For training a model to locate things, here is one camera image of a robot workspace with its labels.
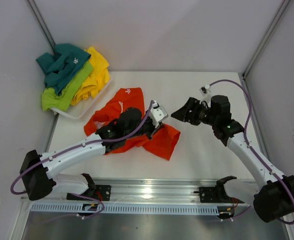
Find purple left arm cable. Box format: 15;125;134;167
10;100;155;222

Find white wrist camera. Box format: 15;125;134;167
200;84;212;101
149;101;168;128

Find white perforated plastic basket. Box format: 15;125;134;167
50;80;112;120

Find orange shorts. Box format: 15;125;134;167
84;87;180;160

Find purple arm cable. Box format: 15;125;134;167
206;79;294;225
10;100;155;222

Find teal shorts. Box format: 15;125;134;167
36;43;91;96

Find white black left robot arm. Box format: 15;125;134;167
20;106;168;201

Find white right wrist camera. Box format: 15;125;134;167
200;84;212;101

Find lime green shorts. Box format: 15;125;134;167
41;61;93;111

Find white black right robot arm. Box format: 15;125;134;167
171;95;294;225

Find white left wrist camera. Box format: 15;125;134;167
149;101;168;128

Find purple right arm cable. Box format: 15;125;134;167
206;79;294;225

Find white slotted cable duct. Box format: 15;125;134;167
31;202;234;216

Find aluminium frame post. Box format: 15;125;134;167
25;0;56;51
242;0;293;80

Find yellow shorts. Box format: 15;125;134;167
71;46;110;106

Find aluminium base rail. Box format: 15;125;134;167
21;177;262;205

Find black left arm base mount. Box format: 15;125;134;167
66;173;111;202

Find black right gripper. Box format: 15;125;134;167
171;97;218;127

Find aluminium frame post right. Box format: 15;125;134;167
242;0;293;80

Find aluminium frame post left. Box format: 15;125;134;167
25;0;56;51

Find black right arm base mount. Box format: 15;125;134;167
193;175;237;204

